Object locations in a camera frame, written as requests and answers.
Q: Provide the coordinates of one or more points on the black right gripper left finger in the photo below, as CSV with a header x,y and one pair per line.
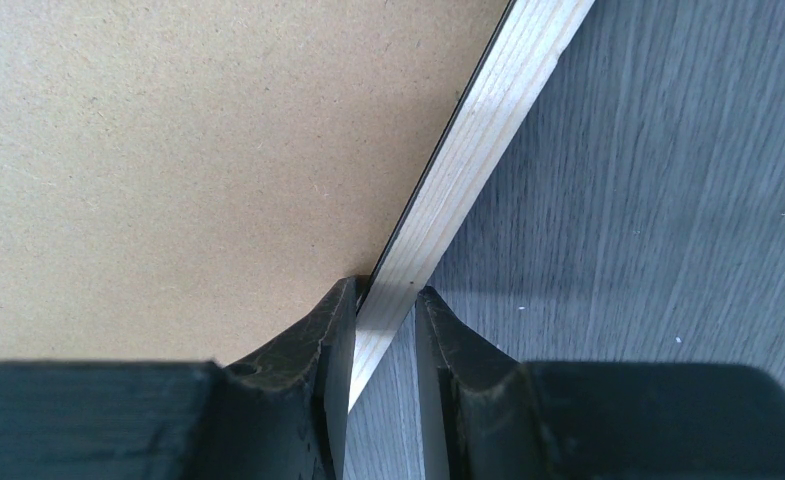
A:
x,y
278,413

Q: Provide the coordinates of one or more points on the brown cardboard backing board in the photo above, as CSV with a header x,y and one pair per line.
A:
x,y
184,179

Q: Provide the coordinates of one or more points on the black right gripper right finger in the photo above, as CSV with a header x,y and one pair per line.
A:
x,y
485,415

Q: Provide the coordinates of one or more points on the light wooden picture frame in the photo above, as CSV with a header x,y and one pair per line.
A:
x,y
519,58

